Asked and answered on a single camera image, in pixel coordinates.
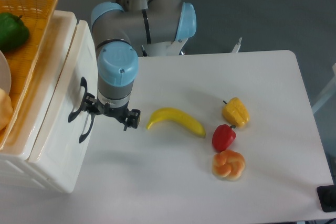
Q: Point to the green bell pepper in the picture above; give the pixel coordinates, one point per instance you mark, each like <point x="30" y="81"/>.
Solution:
<point x="14" y="32"/>

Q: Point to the black device at table edge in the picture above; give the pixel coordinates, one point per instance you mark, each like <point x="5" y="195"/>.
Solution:
<point x="326" y="195"/>

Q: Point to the white top drawer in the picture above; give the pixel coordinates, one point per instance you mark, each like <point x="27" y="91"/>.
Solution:
<point x="57" y="153"/>

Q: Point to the white plate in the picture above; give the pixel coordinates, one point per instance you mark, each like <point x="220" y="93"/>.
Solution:
<point x="5" y="72"/>

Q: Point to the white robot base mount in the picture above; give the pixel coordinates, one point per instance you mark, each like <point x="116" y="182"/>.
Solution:
<point x="164" y="48"/>

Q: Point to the white drawer cabinet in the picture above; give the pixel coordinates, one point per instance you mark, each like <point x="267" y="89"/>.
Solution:
<point x="15" y="168"/>

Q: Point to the pale bread roll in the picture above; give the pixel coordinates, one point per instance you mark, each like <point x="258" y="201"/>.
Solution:
<point x="6" y="109"/>

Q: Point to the yellow bell pepper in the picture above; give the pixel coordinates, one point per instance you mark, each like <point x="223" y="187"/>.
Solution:
<point x="235" y="112"/>

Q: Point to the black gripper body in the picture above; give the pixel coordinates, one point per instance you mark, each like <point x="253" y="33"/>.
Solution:
<point x="117" y="109"/>

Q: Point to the yellow banana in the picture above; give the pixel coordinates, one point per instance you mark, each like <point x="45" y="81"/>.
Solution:
<point x="177" y="116"/>

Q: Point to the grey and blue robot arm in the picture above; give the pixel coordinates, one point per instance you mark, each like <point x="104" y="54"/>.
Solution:
<point x="118" y="34"/>

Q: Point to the orange woven basket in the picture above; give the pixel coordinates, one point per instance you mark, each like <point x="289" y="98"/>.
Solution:
<point x="36" y="15"/>

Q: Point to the knotted bread roll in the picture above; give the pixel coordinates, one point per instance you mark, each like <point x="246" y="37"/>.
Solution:
<point x="228" y="165"/>

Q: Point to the red bell pepper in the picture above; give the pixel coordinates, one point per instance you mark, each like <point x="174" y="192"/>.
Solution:
<point x="223" y="137"/>

